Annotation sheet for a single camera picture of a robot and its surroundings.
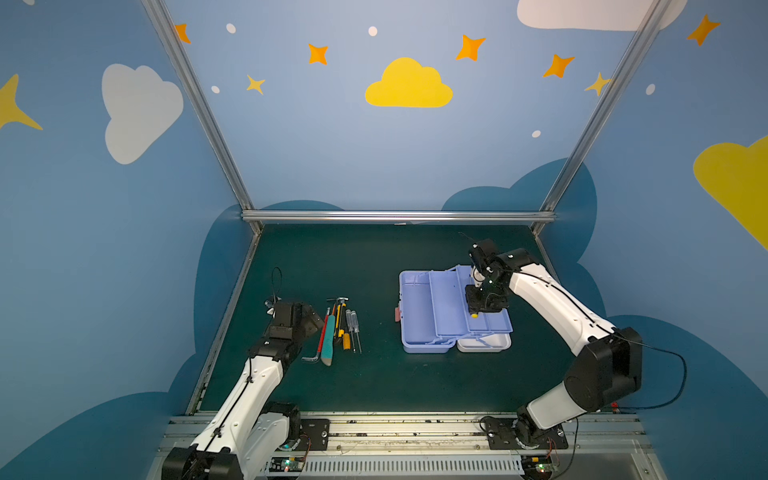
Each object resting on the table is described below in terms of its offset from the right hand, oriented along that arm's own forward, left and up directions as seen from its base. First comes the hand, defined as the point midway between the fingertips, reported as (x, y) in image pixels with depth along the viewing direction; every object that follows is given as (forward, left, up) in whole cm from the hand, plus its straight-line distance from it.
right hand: (477, 305), depth 83 cm
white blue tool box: (-2, +11, -5) cm, 13 cm away
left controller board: (-39, +48, -14) cm, 63 cm away
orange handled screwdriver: (-6, +38, -12) cm, 40 cm away
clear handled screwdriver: (-3, +35, -13) cm, 38 cm away
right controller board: (-36, -13, -15) cm, 41 cm away
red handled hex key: (-13, +46, -14) cm, 50 cm away
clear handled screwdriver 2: (-1, +38, -12) cm, 40 cm away
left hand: (-5, +48, -5) cm, 48 cm away
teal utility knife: (-8, +43, -11) cm, 45 cm away
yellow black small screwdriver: (-2, 0, -2) cm, 3 cm away
